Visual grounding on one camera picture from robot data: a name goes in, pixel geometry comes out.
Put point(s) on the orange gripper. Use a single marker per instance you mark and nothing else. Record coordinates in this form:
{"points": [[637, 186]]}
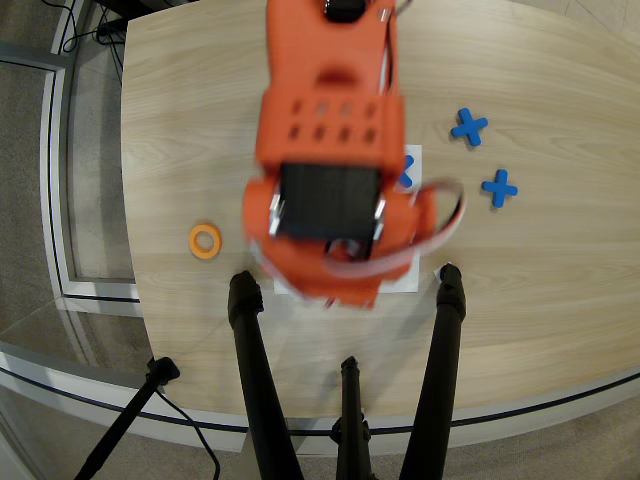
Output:
{"points": [[345, 287]]}

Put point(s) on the small white sticker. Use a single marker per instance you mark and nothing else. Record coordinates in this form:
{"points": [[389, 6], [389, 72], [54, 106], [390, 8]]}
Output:
{"points": [[436, 274]]}

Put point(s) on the white tic-tac-toe paper board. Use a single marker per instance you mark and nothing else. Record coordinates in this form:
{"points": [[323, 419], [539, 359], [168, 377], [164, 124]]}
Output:
{"points": [[412, 272]]}

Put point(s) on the slim black stand leg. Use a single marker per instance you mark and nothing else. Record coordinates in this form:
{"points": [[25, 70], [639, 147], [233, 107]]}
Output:
{"points": [[125, 420]]}

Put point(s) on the thick black tripod leg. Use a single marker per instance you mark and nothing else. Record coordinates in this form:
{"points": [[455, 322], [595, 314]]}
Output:
{"points": [[435, 380], [260, 380]]}

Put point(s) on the blue foam cross piece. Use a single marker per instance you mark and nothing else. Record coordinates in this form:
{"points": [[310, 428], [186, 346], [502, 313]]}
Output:
{"points": [[470, 128], [500, 189], [406, 180]]}

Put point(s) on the grey metal floor frame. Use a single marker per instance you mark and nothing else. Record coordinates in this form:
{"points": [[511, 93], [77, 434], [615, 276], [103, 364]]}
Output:
{"points": [[52, 175]]}

